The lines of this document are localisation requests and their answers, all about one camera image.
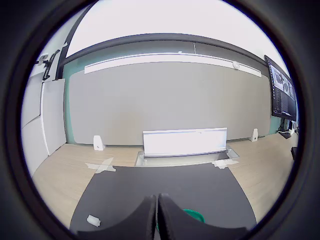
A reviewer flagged white tape cross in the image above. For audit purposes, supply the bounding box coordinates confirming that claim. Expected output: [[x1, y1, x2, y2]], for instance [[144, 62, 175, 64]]
[[84, 156, 117, 175], [211, 158, 240, 170]]

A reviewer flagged white partition panel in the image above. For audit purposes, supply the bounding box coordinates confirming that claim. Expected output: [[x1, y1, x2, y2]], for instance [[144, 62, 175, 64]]
[[21, 74, 68, 180]]

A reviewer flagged silver cable duct box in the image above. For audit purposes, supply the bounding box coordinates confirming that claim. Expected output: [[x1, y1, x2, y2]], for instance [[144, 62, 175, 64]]
[[134, 147, 241, 168]]

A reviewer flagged green partition frame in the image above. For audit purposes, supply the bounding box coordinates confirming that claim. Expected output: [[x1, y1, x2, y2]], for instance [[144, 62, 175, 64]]
[[61, 62, 75, 145]]

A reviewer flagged grey partition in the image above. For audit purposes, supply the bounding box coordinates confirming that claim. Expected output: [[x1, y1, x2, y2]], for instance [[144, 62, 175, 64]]
[[65, 61, 273, 146]]

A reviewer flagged black computer screen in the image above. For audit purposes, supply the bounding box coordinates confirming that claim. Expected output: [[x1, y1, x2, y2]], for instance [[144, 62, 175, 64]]
[[264, 54, 298, 121]]

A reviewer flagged dark grey mat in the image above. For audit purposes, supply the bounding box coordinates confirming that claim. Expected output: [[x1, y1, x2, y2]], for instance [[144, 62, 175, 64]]
[[69, 164, 258, 233]]

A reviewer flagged silver cable duct lid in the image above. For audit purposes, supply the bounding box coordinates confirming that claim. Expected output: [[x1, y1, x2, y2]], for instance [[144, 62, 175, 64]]
[[142, 127, 228, 158]]

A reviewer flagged long white wall rail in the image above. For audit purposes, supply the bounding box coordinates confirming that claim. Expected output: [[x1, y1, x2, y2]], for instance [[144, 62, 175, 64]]
[[84, 53, 263, 78]]

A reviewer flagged round green lid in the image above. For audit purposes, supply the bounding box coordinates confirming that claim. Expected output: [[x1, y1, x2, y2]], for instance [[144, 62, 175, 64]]
[[156, 208, 206, 233]]

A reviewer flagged small white plastic terminal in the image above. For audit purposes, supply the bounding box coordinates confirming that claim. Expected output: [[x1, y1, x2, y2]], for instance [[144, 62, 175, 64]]
[[86, 214, 102, 227]]

